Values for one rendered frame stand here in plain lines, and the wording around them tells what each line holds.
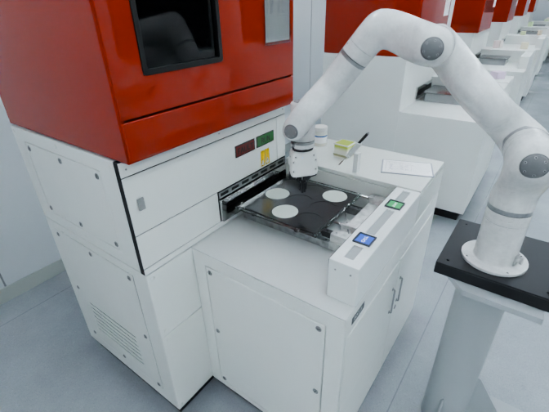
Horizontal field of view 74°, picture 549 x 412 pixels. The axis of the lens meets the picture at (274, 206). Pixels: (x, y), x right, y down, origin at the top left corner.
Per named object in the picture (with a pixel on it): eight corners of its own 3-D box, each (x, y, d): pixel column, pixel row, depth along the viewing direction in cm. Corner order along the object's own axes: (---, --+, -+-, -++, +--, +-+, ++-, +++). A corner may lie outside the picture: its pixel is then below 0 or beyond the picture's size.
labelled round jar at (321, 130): (310, 145, 184) (310, 127, 179) (317, 141, 189) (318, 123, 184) (322, 147, 180) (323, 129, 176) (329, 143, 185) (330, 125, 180)
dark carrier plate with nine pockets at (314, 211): (238, 207, 144) (238, 206, 144) (287, 176, 168) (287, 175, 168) (314, 234, 126) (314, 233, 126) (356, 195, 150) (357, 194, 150)
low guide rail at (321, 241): (243, 217, 152) (243, 211, 150) (247, 215, 153) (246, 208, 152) (354, 259, 126) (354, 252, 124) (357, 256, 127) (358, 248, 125)
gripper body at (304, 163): (292, 150, 124) (292, 180, 130) (319, 146, 126) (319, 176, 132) (285, 143, 131) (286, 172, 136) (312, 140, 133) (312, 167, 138)
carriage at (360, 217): (328, 248, 126) (328, 241, 125) (370, 205, 152) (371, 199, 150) (349, 257, 122) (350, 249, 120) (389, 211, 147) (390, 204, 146)
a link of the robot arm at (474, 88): (522, 186, 100) (515, 165, 113) (570, 160, 93) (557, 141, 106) (402, 50, 98) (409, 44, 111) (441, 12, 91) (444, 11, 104)
